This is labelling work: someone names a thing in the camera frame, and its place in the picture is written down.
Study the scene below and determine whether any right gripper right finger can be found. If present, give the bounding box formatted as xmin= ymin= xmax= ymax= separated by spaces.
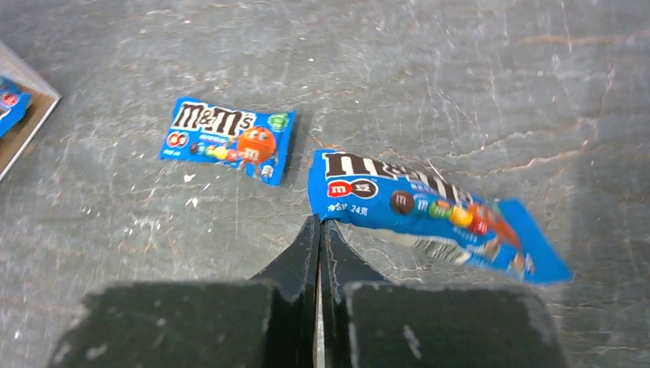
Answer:
xmin=320 ymin=221 xmax=568 ymax=367

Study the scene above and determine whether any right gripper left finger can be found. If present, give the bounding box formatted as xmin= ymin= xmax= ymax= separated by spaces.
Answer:
xmin=48 ymin=216 xmax=320 ymax=367

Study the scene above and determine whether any blue m&m bag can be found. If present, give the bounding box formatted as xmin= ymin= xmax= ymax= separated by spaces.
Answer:
xmin=1 ymin=76 xmax=31 ymax=136
xmin=159 ymin=97 xmax=296 ymax=186
xmin=307 ymin=149 xmax=573 ymax=285

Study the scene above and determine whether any blue M&M bag on shelf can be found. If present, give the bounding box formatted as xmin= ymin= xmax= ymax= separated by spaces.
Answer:
xmin=1 ymin=76 xmax=31 ymax=136

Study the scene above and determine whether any white wire shelf rack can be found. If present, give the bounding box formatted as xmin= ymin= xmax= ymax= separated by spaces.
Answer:
xmin=1 ymin=43 xmax=61 ymax=177

